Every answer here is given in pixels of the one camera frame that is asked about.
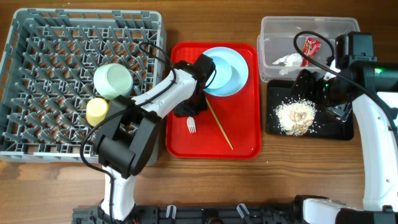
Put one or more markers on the green saucer bowl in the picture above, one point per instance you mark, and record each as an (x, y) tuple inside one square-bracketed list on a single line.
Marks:
[(112, 80)]

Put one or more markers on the white plastic fork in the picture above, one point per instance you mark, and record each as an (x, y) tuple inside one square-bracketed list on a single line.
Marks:
[(191, 125)]

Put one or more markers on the clear plastic bin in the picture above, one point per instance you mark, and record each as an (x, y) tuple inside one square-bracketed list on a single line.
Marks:
[(276, 40)]

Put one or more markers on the red snack wrapper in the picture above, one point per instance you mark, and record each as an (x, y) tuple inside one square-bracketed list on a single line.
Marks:
[(311, 47)]

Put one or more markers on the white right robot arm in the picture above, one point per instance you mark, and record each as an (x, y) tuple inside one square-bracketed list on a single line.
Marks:
[(371, 88)]

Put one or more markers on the white tissue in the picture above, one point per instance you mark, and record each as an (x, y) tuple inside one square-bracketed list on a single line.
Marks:
[(291, 60)]

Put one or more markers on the light blue bowl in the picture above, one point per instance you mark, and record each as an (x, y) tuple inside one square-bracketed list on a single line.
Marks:
[(221, 75)]

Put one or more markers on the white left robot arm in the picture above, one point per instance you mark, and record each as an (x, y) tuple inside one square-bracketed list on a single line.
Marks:
[(126, 138)]

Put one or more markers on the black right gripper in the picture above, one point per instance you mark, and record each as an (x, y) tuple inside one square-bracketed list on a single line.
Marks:
[(340, 111)]

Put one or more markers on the wooden chopstick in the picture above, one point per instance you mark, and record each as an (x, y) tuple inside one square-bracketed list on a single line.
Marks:
[(219, 124)]

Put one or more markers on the black food waste tray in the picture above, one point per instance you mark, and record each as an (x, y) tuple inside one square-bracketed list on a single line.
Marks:
[(336, 123)]

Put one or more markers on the yellow plastic cup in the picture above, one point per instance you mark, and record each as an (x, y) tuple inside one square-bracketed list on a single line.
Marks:
[(96, 111)]

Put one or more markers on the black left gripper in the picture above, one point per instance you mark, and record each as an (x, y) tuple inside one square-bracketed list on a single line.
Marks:
[(203, 106)]

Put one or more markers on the light blue plate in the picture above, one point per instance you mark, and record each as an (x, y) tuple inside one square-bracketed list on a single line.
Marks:
[(240, 71)]

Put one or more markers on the rice food leftovers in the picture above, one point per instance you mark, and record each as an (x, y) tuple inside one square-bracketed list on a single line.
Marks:
[(295, 117)]

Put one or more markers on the grey dishwasher rack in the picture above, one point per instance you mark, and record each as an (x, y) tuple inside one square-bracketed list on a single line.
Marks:
[(47, 71)]

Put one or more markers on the red plastic tray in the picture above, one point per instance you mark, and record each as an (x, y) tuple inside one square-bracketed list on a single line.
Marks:
[(239, 114)]

